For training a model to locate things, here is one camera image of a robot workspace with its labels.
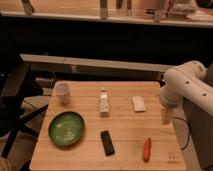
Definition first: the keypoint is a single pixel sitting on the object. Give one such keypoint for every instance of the black remote control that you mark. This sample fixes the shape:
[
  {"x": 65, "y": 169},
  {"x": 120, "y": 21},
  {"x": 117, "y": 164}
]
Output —
[{"x": 107, "y": 143}]

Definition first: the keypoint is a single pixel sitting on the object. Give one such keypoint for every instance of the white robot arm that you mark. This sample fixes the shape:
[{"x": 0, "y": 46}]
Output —
[{"x": 190, "y": 85}]

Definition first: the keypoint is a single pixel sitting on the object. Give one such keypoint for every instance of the orange carrot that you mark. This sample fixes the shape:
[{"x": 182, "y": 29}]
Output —
[{"x": 147, "y": 149}]

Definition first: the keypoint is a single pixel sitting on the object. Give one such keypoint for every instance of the white tube bottle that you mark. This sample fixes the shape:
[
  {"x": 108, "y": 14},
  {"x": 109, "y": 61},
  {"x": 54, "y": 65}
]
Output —
[{"x": 104, "y": 103}]

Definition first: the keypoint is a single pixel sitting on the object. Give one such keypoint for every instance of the black office chair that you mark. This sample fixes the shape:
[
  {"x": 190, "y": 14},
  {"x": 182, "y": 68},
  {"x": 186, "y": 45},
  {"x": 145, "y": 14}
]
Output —
[{"x": 16, "y": 83}]

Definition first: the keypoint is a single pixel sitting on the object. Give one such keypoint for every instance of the white paper cup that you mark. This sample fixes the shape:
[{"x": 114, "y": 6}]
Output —
[{"x": 62, "y": 91}]

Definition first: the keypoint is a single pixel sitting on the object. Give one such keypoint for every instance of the green ceramic bowl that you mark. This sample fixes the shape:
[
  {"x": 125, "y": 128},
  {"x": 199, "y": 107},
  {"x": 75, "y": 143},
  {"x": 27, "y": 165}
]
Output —
[{"x": 66, "y": 129}]

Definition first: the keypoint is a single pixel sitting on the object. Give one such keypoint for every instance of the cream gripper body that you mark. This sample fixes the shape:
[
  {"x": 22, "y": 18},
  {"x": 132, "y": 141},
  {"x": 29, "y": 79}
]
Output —
[{"x": 166, "y": 115}]

